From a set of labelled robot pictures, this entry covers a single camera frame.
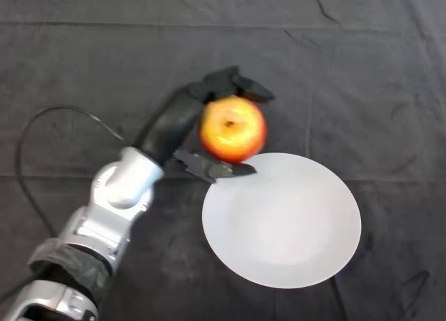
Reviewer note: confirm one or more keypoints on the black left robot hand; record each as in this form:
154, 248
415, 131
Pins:
170, 126

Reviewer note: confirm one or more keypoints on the white round plate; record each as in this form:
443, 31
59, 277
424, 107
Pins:
282, 227

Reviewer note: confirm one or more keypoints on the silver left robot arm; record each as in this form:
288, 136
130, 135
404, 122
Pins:
94, 227

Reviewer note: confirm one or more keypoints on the red yellow apple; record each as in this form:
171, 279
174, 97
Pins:
231, 131

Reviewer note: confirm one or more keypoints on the black cloth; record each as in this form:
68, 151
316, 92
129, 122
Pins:
313, 74

